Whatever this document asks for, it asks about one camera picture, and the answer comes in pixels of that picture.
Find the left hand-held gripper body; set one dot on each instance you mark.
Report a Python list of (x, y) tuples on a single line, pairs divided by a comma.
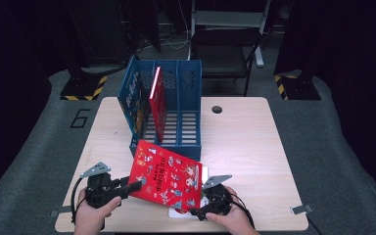
[(101, 191)]

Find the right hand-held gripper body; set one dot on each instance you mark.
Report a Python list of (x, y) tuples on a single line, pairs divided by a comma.
[(222, 199)]

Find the red picture book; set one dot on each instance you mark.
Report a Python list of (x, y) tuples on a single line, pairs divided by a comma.
[(159, 104), (166, 173)]

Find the blue plastic file rack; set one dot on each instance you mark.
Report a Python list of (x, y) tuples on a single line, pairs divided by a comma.
[(189, 98)]

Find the person's right hand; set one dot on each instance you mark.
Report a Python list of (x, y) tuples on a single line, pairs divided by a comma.
[(236, 217)]

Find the person's left hand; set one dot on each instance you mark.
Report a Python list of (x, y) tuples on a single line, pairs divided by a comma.
[(91, 218)]

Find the grey tape strip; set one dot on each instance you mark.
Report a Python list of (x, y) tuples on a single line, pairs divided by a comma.
[(61, 211), (301, 209)]

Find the black base with hazard stripes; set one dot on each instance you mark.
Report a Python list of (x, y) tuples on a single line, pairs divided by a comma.
[(298, 88), (84, 86)]

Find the grey floor mat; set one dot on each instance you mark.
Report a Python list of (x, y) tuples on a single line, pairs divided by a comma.
[(323, 147)]

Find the dark curtain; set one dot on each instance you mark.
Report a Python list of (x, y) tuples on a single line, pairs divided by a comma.
[(9, 81), (362, 65)]

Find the black folding chair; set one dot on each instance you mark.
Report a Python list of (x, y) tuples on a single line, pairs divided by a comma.
[(225, 49)]

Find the metal chair behind table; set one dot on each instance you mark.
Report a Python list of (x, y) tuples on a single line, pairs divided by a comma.
[(228, 18)]

